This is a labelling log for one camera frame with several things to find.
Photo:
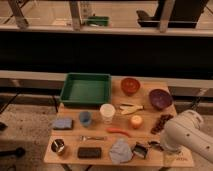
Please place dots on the green object on shelf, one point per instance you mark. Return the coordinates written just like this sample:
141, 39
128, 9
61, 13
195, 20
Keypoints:
97, 20

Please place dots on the purple bowl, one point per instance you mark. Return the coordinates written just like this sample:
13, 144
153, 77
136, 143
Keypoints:
160, 99

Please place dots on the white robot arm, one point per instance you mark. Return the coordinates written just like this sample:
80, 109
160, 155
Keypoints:
184, 130

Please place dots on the orange yellow apple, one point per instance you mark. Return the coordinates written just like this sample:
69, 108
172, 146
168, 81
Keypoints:
136, 121

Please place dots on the light blue crumpled cloth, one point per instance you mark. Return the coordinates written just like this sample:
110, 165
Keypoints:
120, 152

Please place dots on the banana peel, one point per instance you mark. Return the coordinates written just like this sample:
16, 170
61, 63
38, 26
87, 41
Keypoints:
130, 108

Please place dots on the blue small cup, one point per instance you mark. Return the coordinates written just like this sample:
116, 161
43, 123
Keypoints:
85, 118

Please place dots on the dark red grape bunch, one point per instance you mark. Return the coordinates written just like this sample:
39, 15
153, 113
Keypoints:
160, 122

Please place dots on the white plastic cup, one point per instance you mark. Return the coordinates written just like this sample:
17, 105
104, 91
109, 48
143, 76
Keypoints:
107, 112

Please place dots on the orange carrot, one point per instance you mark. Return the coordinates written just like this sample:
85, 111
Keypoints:
117, 130

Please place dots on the blue sponge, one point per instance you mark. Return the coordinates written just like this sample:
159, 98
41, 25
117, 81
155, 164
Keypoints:
63, 124

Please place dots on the wooden folding table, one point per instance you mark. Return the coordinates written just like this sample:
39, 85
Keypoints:
98, 127

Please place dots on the green plastic tray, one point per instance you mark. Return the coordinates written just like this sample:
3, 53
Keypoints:
86, 89

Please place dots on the red-brown bowl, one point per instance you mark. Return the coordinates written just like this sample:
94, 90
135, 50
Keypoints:
130, 86

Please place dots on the black rectangular block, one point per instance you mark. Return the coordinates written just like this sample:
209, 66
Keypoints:
89, 152

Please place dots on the silver metal fork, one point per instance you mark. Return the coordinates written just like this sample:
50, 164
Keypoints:
85, 138

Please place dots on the small metal cup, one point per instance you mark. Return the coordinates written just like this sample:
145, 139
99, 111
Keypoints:
58, 146

